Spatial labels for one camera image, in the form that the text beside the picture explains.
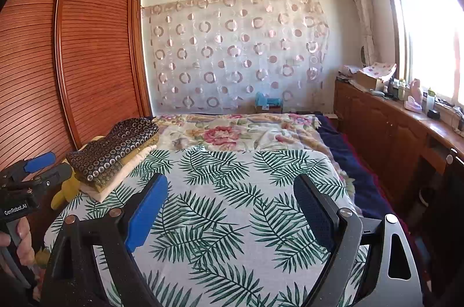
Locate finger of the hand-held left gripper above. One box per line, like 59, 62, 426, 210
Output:
7, 162, 72, 192
0, 152, 57, 183

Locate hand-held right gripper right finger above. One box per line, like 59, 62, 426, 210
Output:
293, 174, 425, 307

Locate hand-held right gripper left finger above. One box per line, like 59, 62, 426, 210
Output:
41, 173, 170, 307

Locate navy circle patterned shirt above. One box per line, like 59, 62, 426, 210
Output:
66, 118, 160, 182

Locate person's left hand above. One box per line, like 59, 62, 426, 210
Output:
0, 219, 36, 267

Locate yellow plush toy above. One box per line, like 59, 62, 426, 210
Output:
51, 169, 88, 211

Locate olive and cream folded cloths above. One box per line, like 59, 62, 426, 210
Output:
78, 144, 157, 203

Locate navy blue blanket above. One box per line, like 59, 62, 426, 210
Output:
313, 114, 410, 231

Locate green leaf printed sheet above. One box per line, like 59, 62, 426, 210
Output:
43, 145, 370, 307

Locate long wooden cabinet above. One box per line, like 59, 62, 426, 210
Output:
333, 78, 464, 206

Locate floral blanket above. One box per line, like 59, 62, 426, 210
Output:
150, 113, 359, 217

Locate wooden louvered wardrobe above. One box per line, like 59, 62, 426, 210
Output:
0, 0, 153, 221

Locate small teal box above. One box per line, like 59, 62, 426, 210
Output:
254, 91, 283, 113

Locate pink tissue pack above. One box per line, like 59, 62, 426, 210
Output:
404, 96, 424, 112

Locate open cardboard box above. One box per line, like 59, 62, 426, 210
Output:
362, 62, 397, 77

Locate sheer circle patterned curtain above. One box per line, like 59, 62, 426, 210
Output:
142, 0, 330, 112

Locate wooden framed window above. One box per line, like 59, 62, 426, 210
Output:
377, 0, 464, 108

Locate white window curtain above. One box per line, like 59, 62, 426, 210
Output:
344, 0, 378, 66

